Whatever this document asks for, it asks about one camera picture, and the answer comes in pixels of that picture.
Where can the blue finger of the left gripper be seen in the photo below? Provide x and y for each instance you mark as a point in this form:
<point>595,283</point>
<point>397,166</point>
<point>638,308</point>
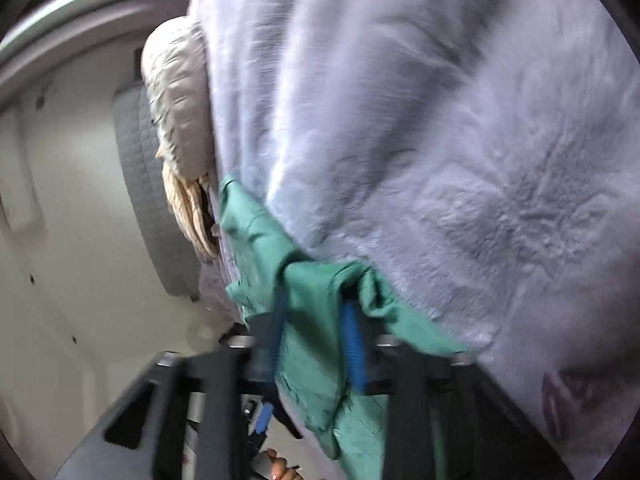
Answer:
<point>264,417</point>

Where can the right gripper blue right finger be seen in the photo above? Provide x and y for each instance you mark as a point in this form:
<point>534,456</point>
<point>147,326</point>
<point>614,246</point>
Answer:
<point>446,418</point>

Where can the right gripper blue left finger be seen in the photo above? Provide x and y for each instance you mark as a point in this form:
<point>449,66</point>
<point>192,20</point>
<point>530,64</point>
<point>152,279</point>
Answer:
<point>141,435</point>

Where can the green work jacket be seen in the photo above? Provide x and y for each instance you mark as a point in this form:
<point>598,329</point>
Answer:
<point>350,429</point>

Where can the person's left hand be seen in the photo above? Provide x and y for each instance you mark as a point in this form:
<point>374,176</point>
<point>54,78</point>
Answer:
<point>280,469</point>

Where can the beige striped cloth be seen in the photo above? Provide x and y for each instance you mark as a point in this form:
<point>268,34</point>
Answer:
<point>188,201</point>

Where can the lavender embossed bedspread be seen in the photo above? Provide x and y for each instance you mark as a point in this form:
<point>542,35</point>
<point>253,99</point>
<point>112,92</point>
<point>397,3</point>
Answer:
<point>484,156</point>

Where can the cream pleated pillow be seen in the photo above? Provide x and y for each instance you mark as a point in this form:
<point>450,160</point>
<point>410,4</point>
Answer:
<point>174,71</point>

